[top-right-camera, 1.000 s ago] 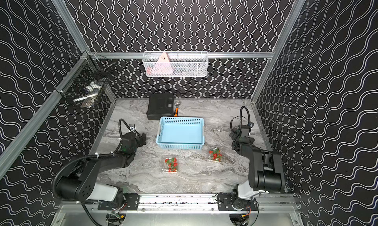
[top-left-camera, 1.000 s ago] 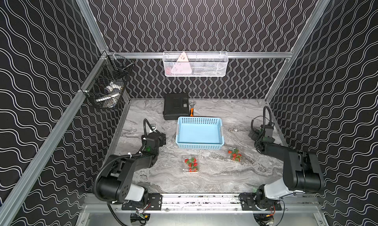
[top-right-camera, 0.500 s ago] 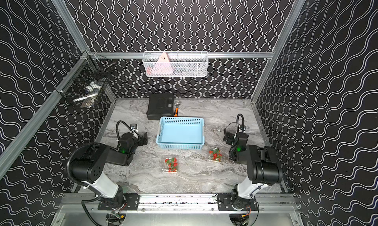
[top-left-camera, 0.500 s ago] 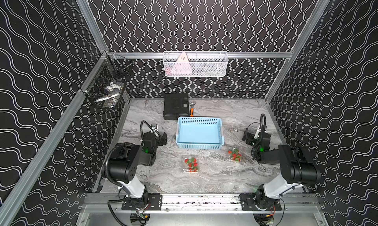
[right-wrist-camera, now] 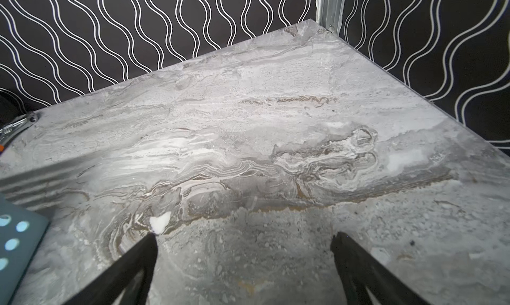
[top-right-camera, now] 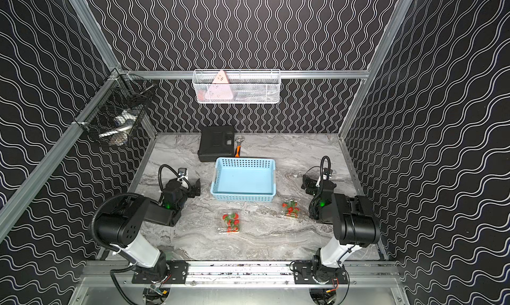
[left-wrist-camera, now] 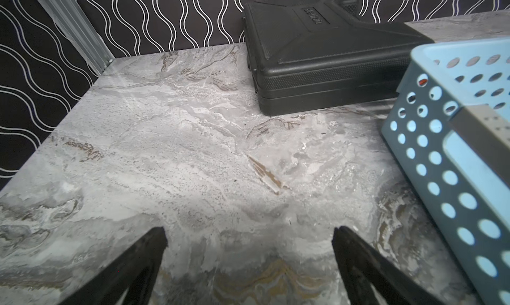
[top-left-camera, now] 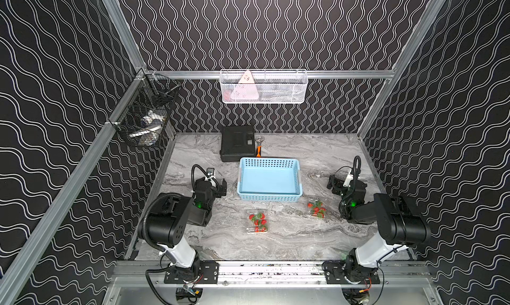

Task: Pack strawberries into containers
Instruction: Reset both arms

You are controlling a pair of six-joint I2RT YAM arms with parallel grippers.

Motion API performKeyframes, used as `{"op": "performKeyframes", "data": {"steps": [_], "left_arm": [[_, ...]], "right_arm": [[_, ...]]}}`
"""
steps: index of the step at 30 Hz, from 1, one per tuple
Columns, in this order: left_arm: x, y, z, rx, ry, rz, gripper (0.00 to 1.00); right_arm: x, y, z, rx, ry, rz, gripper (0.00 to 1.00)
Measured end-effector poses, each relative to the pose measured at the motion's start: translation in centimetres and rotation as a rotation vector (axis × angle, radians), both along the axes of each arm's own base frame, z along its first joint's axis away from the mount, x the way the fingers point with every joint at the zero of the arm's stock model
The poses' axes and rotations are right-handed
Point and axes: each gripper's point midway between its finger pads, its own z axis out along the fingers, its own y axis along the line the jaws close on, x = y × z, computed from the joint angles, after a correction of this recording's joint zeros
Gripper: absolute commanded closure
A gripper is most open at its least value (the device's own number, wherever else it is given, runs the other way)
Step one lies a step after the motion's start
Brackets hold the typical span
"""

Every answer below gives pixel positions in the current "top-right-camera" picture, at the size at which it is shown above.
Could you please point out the pink triangle card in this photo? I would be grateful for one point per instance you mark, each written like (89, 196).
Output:
(219, 89)

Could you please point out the clear plastic clamshell container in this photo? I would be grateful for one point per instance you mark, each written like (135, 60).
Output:
(285, 199)

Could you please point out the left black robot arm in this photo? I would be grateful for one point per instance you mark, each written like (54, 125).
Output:
(116, 224)

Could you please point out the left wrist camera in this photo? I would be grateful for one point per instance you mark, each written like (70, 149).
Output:
(182, 174)

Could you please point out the black wire mesh basket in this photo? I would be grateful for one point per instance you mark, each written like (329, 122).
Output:
(129, 92)

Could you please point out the aluminium front rail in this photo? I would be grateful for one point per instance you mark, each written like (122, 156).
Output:
(266, 275)

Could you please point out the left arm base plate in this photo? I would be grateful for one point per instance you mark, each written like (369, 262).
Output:
(174, 272)

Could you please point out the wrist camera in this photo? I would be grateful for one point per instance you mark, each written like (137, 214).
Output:
(327, 173)
(182, 174)

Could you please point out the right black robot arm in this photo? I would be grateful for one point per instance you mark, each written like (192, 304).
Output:
(352, 219)

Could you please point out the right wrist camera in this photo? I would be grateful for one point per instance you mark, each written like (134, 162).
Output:
(327, 173)

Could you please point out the orange handled tool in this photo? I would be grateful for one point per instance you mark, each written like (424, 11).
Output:
(239, 142)

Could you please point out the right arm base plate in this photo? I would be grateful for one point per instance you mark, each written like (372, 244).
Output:
(309, 273)

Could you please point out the white items in mesh basket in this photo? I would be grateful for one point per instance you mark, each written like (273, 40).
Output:
(118, 135)

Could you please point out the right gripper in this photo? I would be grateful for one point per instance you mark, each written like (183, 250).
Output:
(312, 185)

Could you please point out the black box device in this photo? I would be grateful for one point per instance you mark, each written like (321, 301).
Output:
(216, 142)

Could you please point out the light blue plastic basket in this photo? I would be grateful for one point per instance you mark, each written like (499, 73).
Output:
(244, 179)

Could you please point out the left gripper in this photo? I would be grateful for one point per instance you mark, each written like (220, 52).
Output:
(193, 187)

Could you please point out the white wire wall basket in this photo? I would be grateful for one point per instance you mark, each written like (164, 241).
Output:
(260, 86)

